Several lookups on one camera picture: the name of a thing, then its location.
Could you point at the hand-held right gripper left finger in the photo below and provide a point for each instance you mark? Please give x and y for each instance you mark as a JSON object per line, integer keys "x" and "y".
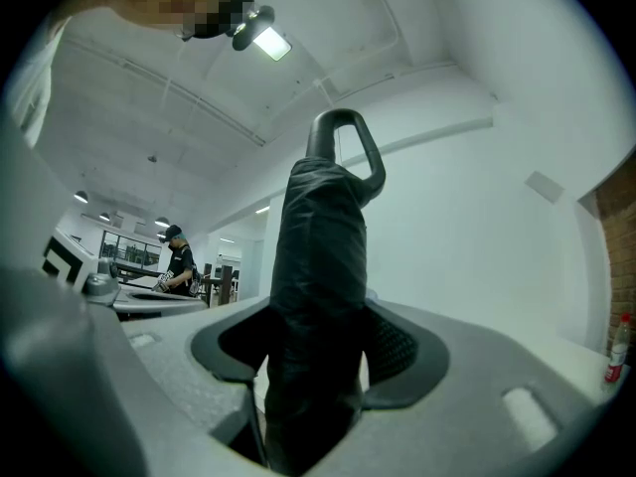
{"x": 164, "y": 395}

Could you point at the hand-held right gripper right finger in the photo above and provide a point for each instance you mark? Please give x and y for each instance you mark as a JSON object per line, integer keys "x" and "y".
{"x": 477, "y": 380}

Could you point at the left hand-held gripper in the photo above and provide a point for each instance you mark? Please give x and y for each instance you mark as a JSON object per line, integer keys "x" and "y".
{"x": 124, "y": 298}

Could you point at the black umbrella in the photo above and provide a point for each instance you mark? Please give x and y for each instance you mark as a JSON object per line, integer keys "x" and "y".
{"x": 320, "y": 266}

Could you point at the black framed window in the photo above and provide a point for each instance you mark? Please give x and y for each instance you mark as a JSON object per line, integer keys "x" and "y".
{"x": 130, "y": 251}

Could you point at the grey pendant lamp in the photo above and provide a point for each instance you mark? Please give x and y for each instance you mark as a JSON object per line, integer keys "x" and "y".
{"x": 161, "y": 221}
{"x": 104, "y": 216}
{"x": 81, "y": 197}

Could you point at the dark wooden furniture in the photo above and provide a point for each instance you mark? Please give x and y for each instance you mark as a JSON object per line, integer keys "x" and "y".
{"x": 224, "y": 282}

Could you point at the red label plastic bottle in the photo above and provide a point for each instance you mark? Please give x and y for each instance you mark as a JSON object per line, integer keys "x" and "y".
{"x": 616, "y": 353}

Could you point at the person's white shirt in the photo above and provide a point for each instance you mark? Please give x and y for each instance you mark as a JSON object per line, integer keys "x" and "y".
{"x": 30, "y": 82}

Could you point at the rectangular ceiling light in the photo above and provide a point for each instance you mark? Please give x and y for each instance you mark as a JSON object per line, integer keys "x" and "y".
{"x": 271, "y": 43}

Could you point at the grey wall panel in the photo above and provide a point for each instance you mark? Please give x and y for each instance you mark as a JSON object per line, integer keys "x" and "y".
{"x": 544, "y": 186}

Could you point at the black head-worn camera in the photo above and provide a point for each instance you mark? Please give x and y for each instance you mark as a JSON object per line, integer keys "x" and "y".
{"x": 253, "y": 25}

